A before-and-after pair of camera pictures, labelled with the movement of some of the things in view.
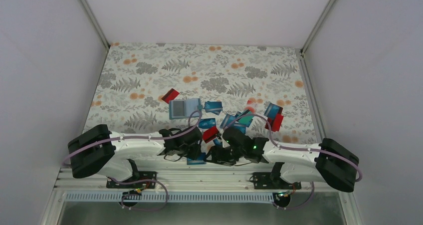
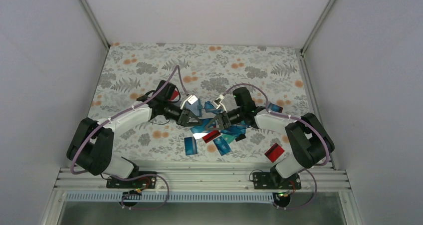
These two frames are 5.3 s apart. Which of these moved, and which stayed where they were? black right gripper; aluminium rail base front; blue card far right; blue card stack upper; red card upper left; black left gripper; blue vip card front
Moved: black right gripper; blue vip card front; black left gripper
Stayed: red card upper left; aluminium rail base front; blue card far right; blue card stack upper
